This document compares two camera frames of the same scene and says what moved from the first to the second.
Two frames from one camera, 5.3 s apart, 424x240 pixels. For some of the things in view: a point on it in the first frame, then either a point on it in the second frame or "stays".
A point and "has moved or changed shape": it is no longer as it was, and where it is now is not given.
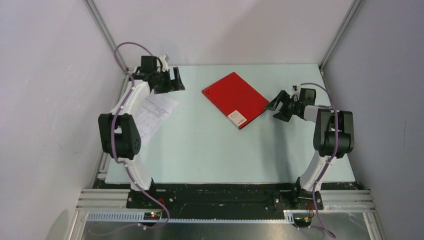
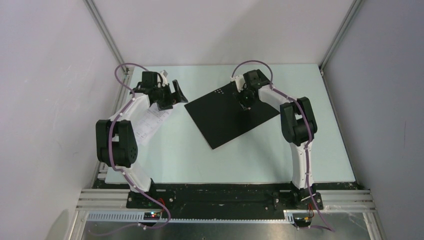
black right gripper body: x=289 y=102 -> x=243 y=97
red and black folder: x=232 y=93 has moved or changed shape
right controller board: x=303 y=222 stays
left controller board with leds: x=152 y=215 stays
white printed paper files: x=153 y=112 stays
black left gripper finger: x=179 y=84 -> x=181 y=97
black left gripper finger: x=163 y=87 -> x=166 y=103
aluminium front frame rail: x=113 y=205 stays
